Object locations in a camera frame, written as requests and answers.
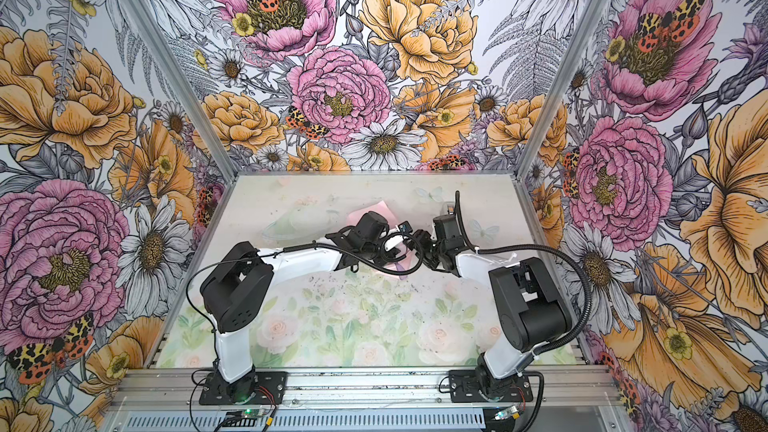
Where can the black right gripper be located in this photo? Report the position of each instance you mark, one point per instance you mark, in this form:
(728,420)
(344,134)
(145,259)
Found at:
(423,236)

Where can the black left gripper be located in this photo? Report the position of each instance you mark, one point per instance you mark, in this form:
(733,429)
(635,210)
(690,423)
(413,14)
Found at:
(390,255)

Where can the purple wrapping paper sheet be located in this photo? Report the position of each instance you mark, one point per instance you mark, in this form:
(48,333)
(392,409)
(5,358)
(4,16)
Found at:
(368,231)

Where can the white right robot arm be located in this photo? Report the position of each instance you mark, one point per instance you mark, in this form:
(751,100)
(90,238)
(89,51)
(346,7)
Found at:
(531,311)

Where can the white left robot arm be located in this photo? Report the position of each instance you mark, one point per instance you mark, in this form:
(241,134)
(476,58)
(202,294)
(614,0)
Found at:
(234,292)

